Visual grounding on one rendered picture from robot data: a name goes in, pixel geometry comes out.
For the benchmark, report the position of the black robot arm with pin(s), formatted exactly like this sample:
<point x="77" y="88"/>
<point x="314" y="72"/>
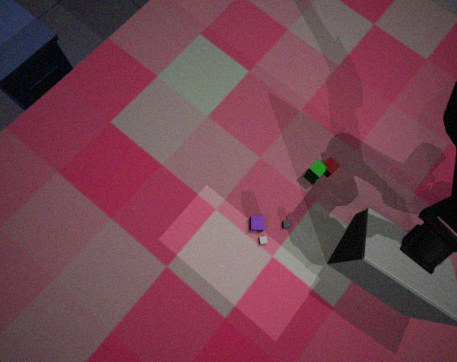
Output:
<point x="432" y="242"/>

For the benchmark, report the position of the green block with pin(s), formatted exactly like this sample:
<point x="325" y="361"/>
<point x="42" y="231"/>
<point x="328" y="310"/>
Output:
<point x="316" y="169"/>
<point x="309" y="179"/>

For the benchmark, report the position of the purple block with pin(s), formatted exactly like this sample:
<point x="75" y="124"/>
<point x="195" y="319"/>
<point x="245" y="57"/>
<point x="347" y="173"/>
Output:
<point x="256" y="223"/>

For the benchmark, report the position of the red block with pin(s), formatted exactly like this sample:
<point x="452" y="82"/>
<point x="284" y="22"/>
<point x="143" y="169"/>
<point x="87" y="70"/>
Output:
<point x="332" y="166"/>

